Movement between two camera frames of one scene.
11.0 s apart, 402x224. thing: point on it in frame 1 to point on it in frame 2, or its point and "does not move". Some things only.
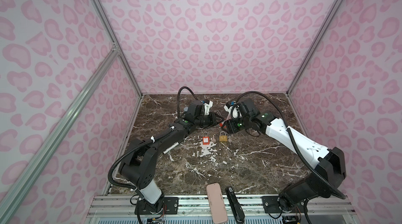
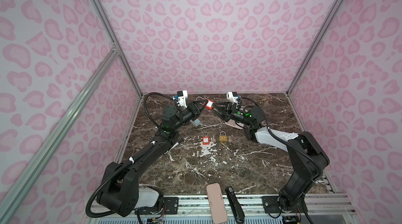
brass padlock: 223,138 does not move
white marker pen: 170,147 does not move
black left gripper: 212,119 to 193,110
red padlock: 205,140 does not move
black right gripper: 230,124 to 231,114
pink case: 217,207 does not move
